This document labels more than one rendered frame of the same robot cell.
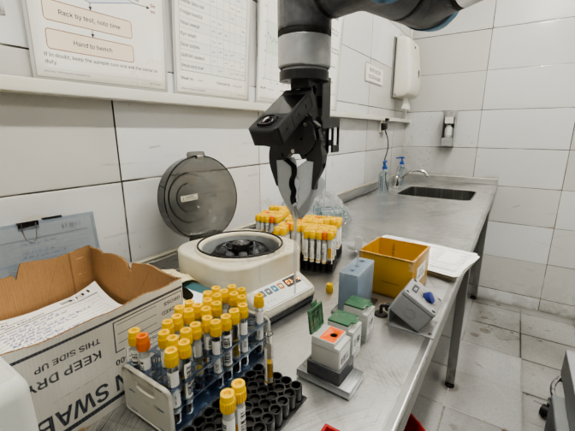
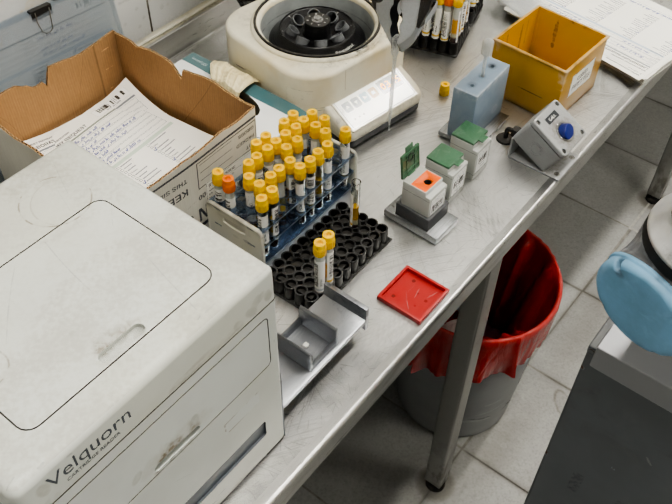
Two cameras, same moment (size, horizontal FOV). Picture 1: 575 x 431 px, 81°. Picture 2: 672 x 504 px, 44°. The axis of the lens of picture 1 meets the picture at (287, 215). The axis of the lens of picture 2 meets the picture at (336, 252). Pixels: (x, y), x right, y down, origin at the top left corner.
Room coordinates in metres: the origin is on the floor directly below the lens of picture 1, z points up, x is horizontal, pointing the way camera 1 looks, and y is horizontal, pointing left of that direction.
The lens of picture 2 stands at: (-0.37, 0.00, 1.72)
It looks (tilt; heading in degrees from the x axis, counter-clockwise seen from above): 48 degrees down; 4
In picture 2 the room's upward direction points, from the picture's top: 1 degrees clockwise
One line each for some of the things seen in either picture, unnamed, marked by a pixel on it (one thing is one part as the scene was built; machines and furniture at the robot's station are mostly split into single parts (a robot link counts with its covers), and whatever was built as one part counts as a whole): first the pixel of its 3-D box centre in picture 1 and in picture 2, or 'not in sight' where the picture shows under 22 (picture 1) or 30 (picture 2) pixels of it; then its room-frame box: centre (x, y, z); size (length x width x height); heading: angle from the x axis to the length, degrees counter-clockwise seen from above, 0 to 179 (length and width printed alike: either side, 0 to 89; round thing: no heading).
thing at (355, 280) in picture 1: (356, 287); (477, 102); (0.66, -0.15, 0.92); 0.10 x 0.07 x 0.10; 148
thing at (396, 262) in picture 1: (393, 267); (545, 63); (0.78, -0.26, 0.93); 0.13 x 0.13 x 0.10; 53
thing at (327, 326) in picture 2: not in sight; (293, 355); (0.18, 0.08, 0.92); 0.21 x 0.07 x 0.05; 146
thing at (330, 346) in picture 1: (330, 351); (423, 197); (0.45, -0.07, 0.92); 0.05 x 0.04 x 0.06; 55
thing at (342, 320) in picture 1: (344, 334); (444, 173); (0.52, -0.10, 0.91); 0.05 x 0.04 x 0.07; 56
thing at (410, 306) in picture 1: (406, 302); (537, 131); (0.62, -0.24, 0.92); 0.13 x 0.07 x 0.08; 56
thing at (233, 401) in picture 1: (241, 390); (327, 233); (0.36, 0.06, 0.93); 0.17 x 0.09 x 0.11; 147
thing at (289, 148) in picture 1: (305, 116); not in sight; (0.53, -0.03, 1.27); 0.09 x 0.08 x 0.12; 147
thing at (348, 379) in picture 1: (329, 368); (421, 211); (0.45, -0.07, 0.89); 0.09 x 0.05 x 0.04; 55
